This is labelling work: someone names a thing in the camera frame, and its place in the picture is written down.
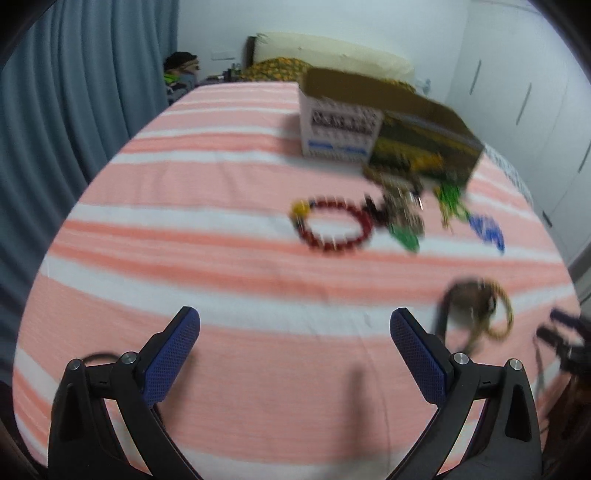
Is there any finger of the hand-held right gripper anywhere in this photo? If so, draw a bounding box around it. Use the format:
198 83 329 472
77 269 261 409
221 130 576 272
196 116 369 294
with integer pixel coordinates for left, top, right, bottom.
536 326 578 358
549 308 591 334

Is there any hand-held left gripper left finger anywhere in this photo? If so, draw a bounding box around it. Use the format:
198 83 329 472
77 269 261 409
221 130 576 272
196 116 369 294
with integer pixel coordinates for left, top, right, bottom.
47 306 204 480

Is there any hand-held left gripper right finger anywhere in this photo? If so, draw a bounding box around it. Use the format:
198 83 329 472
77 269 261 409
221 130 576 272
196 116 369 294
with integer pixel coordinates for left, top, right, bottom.
389 308 543 480

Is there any gold chain bracelet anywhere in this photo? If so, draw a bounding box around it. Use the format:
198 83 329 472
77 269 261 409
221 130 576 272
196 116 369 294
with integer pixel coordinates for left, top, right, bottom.
480 281 515 341

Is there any tan bead bracelet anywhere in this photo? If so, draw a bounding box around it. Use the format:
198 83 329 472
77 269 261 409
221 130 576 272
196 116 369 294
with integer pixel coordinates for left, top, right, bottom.
436 276 497 354

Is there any printed cardboard box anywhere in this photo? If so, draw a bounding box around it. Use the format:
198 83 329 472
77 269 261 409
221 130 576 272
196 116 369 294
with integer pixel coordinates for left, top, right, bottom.
298 67 485 192

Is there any green pendant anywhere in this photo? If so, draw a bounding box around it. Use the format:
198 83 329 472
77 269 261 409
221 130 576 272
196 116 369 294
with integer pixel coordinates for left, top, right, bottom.
389 223 422 253

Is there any blue bead ornament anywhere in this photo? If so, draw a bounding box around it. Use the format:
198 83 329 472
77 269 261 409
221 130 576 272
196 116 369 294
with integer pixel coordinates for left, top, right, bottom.
468 213 507 254

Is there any pink striped bed sheet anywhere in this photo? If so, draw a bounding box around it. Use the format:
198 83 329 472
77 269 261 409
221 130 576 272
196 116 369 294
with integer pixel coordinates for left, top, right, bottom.
13 80 581 478

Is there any white dotted cloth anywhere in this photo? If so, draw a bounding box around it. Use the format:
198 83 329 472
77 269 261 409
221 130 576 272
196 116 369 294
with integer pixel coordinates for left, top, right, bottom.
482 142 535 209

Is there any white wardrobe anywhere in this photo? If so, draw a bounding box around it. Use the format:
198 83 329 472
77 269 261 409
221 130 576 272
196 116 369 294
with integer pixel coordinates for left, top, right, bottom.
445 0 591 305

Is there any blue-grey curtain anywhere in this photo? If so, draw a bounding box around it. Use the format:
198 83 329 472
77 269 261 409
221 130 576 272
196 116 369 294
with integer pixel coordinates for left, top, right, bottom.
0 0 182 388

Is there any plush toy with black hat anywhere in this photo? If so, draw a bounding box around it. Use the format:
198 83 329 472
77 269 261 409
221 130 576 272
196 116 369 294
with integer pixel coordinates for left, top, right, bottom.
164 52 202 107

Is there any yellow patterned blanket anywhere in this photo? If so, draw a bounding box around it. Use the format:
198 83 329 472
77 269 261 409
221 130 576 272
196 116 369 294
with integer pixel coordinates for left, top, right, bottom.
240 56 419 95

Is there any cream pillow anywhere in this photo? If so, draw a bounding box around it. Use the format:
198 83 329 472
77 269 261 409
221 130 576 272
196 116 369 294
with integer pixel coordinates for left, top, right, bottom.
256 31 415 80

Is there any black cable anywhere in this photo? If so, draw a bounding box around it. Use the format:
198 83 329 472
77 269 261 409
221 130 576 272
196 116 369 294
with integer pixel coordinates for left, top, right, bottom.
82 351 122 366

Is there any red bead bracelet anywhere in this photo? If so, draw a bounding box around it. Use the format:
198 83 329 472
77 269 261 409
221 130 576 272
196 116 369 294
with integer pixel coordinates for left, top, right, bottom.
290 196 376 254

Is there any green bead string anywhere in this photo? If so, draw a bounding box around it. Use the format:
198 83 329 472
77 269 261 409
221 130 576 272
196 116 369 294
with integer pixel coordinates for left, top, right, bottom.
433 181 472 228

